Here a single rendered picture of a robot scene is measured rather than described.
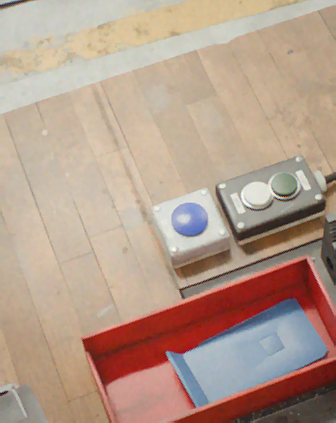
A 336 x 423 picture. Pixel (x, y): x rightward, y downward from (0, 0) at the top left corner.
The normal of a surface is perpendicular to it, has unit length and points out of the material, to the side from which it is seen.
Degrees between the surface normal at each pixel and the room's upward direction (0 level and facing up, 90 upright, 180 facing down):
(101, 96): 0
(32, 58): 0
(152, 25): 0
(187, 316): 90
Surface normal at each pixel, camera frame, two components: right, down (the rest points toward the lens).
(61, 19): -0.06, -0.52
